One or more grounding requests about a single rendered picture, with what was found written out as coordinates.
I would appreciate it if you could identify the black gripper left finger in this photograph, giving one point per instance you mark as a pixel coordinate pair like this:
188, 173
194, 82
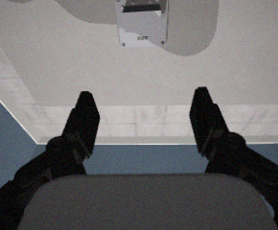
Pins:
76, 143

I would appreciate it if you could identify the grey rectangular block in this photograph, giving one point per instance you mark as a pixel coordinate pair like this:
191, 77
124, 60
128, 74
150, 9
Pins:
142, 18

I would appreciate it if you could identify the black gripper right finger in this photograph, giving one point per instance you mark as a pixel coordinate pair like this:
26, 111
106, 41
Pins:
228, 151

